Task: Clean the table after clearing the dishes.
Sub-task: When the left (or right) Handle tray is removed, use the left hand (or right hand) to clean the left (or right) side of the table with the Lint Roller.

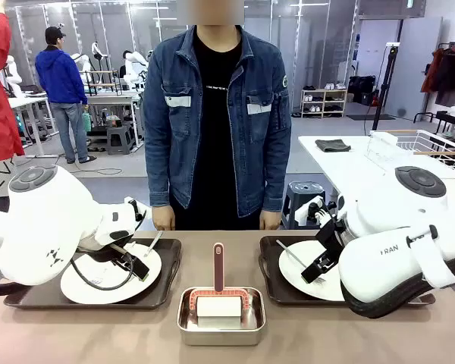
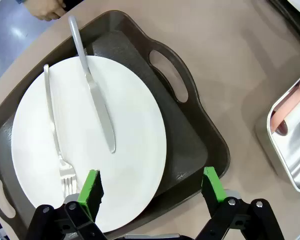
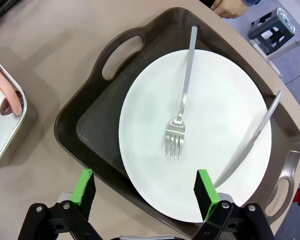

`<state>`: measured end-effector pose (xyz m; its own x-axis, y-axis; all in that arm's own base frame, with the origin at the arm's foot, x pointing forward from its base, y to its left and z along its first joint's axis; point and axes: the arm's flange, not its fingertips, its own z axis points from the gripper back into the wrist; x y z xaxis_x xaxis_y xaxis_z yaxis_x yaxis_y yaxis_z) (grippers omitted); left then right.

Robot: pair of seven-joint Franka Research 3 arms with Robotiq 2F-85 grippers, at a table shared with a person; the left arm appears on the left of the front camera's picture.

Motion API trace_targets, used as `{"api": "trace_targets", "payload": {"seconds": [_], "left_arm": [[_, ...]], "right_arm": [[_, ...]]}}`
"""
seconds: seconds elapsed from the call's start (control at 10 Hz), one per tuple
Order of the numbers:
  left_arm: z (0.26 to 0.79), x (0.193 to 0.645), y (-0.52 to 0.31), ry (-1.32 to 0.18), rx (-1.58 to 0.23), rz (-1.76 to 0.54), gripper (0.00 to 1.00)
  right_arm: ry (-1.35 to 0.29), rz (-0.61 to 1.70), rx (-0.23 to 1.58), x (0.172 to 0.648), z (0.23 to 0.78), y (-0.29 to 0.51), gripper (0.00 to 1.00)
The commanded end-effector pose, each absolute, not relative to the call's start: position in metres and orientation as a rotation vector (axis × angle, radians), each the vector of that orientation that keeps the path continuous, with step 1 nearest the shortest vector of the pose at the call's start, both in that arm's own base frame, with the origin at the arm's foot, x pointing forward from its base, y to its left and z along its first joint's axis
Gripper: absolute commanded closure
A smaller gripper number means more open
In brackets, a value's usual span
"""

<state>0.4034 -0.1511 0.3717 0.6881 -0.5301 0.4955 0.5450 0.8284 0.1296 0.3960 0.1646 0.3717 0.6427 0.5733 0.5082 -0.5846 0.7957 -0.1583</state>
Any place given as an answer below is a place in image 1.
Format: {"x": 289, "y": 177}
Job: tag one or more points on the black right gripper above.
{"x": 330, "y": 240}

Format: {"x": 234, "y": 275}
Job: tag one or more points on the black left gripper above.
{"x": 106, "y": 254}

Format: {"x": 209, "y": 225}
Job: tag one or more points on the silver metal fork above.
{"x": 153, "y": 243}
{"x": 290, "y": 253}

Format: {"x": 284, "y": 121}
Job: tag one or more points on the round white plate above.
{"x": 98, "y": 292}
{"x": 292, "y": 273}

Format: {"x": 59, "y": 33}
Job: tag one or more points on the brown plastic serving tray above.
{"x": 167, "y": 277}
{"x": 271, "y": 273}

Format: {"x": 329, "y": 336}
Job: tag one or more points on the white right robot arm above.
{"x": 383, "y": 265}

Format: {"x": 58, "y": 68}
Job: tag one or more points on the right forearm in denim sleeve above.
{"x": 159, "y": 178}

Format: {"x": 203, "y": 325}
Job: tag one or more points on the left forearm in denim sleeve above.
{"x": 277, "y": 182}

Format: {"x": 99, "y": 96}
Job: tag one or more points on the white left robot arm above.
{"x": 41, "y": 220}

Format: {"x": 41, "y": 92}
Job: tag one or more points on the person's right hand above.
{"x": 163, "y": 219}

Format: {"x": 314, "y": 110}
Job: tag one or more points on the person's left hand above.
{"x": 270, "y": 220}

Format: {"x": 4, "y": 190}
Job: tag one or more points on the dark blue plastic stool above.
{"x": 305, "y": 187}

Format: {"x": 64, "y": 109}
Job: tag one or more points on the rectangular stainless steel container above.
{"x": 220, "y": 335}

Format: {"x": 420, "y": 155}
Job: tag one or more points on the white side table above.
{"x": 349, "y": 163}

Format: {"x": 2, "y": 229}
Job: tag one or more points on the folded gray cloth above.
{"x": 331, "y": 145}

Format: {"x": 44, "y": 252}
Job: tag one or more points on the small black step stool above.
{"x": 119, "y": 138}

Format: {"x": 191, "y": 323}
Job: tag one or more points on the wooden shoe rack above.
{"x": 324, "y": 102}

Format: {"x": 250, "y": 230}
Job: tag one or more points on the person in denim jacket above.
{"x": 216, "y": 113}

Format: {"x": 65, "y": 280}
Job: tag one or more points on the black tripod stand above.
{"x": 381, "y": 98}

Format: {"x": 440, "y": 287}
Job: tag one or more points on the black bag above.
{"x": 362, "y": 89}

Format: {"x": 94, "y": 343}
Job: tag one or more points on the black utility cart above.
{"x": 453, "y": 121}

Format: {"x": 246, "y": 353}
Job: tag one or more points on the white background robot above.
{"x": 134, "y": 70}

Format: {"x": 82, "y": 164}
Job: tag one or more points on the white background work table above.
{"x": 26, "y": 102}

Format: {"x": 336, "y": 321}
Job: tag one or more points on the person in blue hoodie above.
{"x": 58, "y": 76}

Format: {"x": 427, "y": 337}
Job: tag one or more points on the orange brown hanging garment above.
{"x": 432, "y": 72}

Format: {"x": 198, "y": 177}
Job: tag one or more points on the dark hanging garment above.
{"x": 453, "y": 79}

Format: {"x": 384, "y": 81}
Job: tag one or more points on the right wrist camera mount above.
{"x": 312, "y": 212}

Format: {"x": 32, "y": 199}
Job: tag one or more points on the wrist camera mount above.
{"x": 136, "y": 212}
{"x": 312, "y": 212}

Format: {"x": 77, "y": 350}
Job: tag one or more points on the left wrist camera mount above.
{"x": 136, "y": 212}

